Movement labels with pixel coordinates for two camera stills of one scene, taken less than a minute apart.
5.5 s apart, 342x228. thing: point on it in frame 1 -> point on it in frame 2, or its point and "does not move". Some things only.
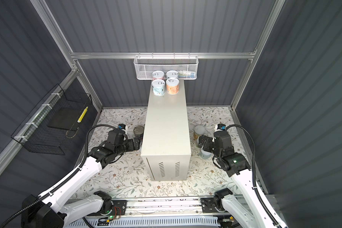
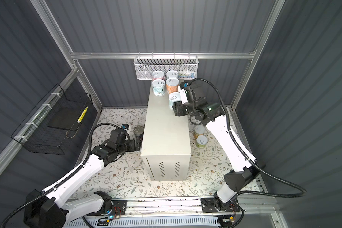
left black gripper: [131, 147] does not move
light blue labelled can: [158, 87] does not move
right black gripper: [206, 146] -> [177, 108]
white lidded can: [205, 154] -> [174, 97]
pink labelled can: [158, 75] does not move
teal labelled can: [172, 74] does not move
